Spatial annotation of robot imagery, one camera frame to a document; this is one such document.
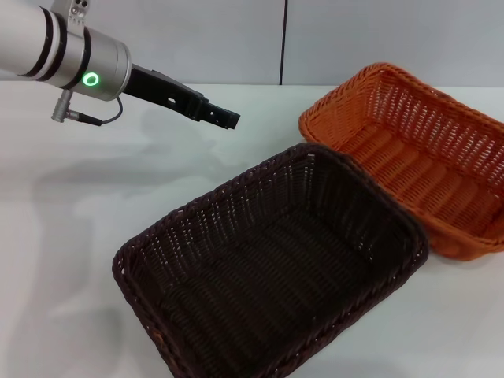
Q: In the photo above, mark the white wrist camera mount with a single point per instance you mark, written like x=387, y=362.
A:
x=76, y=8

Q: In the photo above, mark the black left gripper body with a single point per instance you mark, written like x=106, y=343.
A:
x=157, y=88

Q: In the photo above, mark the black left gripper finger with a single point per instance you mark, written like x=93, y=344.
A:
x=220, y=116

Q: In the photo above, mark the orange woven basket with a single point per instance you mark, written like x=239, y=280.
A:
x=433, y=157

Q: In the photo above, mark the white and silver left robot arm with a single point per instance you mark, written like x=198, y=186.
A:
x=59, y=51

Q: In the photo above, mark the dark brown woven basket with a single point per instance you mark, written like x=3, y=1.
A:
x=275, y=256

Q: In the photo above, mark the black vertical wall strip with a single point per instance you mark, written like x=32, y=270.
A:
x=284, y=39

